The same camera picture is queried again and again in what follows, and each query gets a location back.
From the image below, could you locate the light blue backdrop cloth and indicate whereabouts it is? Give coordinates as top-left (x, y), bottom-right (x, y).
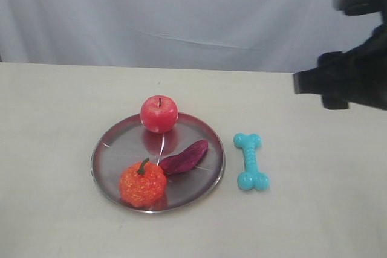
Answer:
top-left (1, 0), bottom-right (380, 72)

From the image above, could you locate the purple sweet potato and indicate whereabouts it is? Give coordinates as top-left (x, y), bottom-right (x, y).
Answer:
top-left (158, 140), bottom-right (209, 175)

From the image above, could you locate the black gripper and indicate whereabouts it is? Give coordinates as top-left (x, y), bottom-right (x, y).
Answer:
top-left (292, 20), bottom-right (386, 110)

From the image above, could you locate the round stainless steel plate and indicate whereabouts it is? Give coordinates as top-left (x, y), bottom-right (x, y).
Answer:
top-left (91, 113), bottom-right (226, 214)

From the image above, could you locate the orange toy pumpkin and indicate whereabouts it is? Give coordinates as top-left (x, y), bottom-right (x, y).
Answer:
top-left (119, 158), bottom-right (167, 208)

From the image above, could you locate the turquoise toy bone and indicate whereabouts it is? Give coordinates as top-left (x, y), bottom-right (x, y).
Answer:
top-left (233, 133), bottom-right (270, 191)

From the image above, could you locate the red apple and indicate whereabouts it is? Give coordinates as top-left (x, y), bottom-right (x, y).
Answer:
top-left (140, 95), bottom-right (178, 134)

